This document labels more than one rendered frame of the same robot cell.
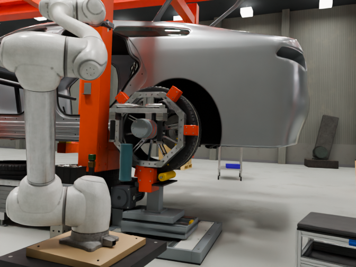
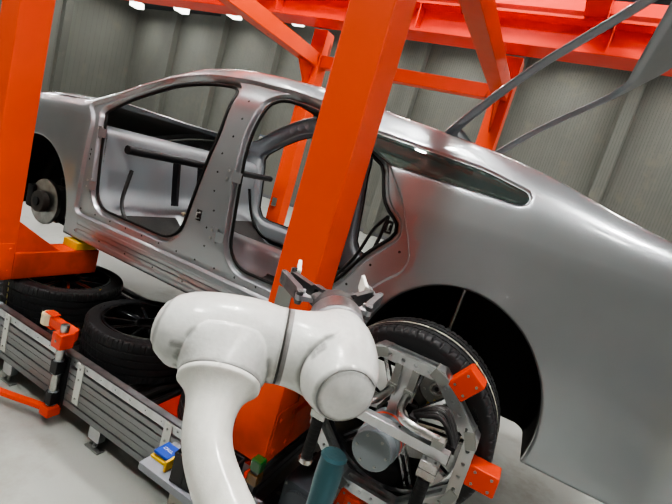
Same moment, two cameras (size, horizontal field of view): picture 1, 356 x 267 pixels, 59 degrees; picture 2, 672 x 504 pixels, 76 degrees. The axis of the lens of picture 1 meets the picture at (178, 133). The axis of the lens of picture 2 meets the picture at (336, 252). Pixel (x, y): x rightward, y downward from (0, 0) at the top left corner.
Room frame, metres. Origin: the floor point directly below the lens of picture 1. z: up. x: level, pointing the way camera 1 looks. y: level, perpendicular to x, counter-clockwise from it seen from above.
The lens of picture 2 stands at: (0.94, 0.40, 1.61)
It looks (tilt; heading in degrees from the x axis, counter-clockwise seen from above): 10 degrees down; 6
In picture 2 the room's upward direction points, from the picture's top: 16 degrees clockwise
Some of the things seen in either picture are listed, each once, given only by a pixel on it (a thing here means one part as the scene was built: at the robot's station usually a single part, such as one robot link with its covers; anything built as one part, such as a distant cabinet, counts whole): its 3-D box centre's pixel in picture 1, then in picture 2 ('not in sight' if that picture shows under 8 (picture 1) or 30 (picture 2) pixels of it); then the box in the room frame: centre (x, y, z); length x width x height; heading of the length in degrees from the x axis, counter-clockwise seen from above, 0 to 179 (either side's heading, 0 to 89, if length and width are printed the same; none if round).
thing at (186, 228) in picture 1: (161, 223); not in sight; (2.46, 0.11, 0.13); 0.50 x 0.36 x 0.10; 73
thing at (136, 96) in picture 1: (149, 129); (389, 427); (2.32, 0.21, 0.85); 0.54 x 0.07 x 0.54; 73
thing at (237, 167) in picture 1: (230, 157); not in sight; (6.99, -1.16, 0.47); 1.00 x 0.58 x 0.94; 166
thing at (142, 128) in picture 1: (145, 128); (382, 436); (2.25, 0.23, 0.85); 0.21 x 0.14 x 0.14; 163
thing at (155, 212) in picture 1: (154, 198); not in sight; (2.48, 0.16, 0.32); 0.40 x 0.30 x 0.28; 73
